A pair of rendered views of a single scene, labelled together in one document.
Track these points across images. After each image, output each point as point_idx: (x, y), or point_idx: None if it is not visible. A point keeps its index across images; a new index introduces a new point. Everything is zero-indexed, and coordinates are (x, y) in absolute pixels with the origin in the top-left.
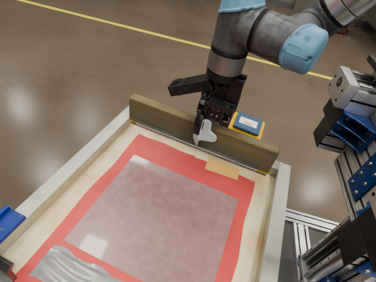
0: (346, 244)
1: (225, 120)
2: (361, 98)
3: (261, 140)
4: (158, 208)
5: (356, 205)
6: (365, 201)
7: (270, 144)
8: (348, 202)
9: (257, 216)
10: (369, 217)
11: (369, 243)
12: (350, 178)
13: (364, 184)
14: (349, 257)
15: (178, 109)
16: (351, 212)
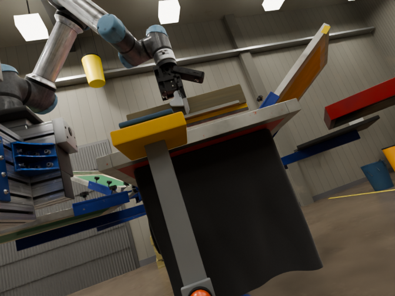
0: (69, 188)
1: (164, 96)
2: None
3: (139, 111)
4: None
5: (11, 202)
6: (12, 188)
7: (133, 113)
8: (6, 214)
9: None
10: (61, 159)
11: (67, 169)
12: None
13: (6, 174)
14: (72, 190)
15: (203, 93)
16: (14, 214)
